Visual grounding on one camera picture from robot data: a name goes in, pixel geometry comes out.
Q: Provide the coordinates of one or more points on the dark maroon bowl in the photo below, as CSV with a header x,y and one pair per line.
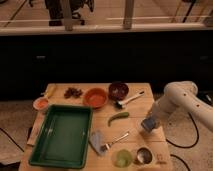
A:
x,y
118,90

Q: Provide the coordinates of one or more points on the green plastic cup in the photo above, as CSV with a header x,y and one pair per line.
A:
x,y
123,158

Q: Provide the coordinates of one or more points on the orange bowl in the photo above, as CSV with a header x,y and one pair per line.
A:
x,y
95,98

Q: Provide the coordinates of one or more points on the small pink bowl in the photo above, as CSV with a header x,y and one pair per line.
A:
x,y
41,103

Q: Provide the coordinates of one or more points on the blue sponge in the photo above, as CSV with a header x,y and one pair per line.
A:
x,y
148,124

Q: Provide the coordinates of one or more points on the black office chair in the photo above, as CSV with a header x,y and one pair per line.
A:
x,y
62,9

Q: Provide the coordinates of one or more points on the green plastic tray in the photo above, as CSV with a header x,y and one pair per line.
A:
x,y
62,141

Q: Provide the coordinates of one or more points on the metal cup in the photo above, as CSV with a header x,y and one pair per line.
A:
x,y
143,156

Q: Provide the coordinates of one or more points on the brown dried fruit cluster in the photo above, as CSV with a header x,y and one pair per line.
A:
x,y
72,92

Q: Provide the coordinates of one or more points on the grey folded cloth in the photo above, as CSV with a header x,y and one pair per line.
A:
x,y
96,142

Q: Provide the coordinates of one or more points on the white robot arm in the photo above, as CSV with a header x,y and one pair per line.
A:
x,y
178,94

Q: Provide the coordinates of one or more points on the green chili pepper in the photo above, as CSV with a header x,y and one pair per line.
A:
x,y
117,116

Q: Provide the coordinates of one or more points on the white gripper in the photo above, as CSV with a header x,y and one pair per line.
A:
x,y
156,112

